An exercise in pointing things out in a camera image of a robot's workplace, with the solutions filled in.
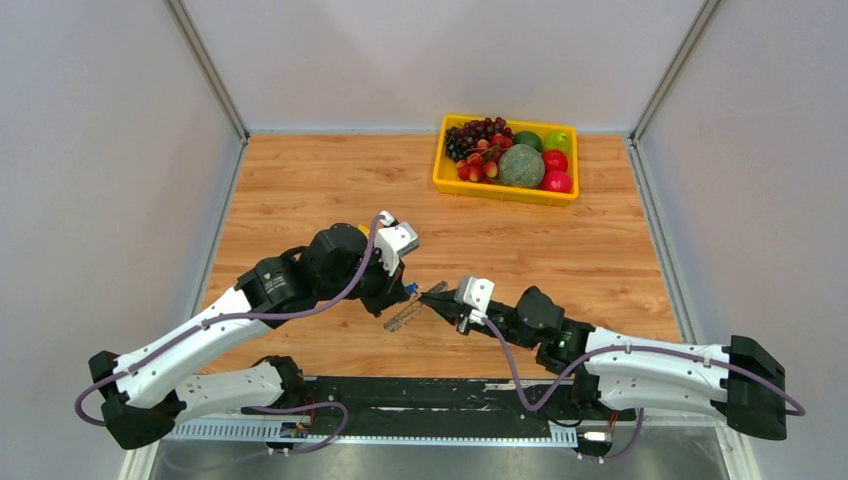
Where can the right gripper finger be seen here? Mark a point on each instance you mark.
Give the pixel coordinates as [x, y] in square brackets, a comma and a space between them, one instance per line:
[443, 300]
[454, 313]

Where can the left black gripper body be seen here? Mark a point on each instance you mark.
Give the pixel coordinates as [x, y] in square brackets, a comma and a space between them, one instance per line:
[375, 286]

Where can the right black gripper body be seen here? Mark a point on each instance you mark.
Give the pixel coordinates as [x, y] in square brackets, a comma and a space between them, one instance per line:
[500, 320]

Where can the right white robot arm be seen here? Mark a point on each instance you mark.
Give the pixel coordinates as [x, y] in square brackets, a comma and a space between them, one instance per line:
[740, 382]

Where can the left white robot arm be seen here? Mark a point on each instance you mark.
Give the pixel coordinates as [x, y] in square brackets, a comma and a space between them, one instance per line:
[146, 393]

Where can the yellow plastic tray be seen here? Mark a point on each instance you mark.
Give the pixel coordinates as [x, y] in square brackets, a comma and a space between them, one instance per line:
[446, 180]

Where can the red cherry bunch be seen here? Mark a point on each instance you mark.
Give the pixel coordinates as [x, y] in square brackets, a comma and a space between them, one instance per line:
[477, 160]

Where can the pink red peach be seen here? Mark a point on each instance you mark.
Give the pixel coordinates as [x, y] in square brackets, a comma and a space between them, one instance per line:
[557, 181]

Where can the green netted melon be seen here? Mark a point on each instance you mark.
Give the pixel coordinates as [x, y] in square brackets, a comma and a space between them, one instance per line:
[521, 166]

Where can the dark grape bunch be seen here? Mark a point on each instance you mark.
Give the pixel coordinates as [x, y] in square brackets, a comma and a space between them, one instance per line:
[474, 132]

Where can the red apple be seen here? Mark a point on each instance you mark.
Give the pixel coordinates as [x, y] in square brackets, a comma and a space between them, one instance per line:
[555, 160]

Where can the dark green lime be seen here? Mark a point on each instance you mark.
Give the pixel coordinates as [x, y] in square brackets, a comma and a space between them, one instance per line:
[530, 139]

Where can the light green pear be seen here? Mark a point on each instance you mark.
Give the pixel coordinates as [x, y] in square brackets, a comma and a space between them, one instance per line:
[560, 140]

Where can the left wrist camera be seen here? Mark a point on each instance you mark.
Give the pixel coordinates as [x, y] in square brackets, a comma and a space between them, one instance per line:
[395, 240]

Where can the white slotted cable duct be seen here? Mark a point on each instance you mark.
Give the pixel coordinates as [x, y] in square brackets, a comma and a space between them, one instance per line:
[259, 429]

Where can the left aluminium frame post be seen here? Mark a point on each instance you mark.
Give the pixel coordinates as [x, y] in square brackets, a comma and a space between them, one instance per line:
[196, 46]

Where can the aluminium frame post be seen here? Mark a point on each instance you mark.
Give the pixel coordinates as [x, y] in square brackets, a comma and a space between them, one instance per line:
[196, 46]
[687, 47]

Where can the right aluminium frame post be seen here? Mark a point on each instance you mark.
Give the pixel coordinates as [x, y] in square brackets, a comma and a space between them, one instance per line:
[687, 47]

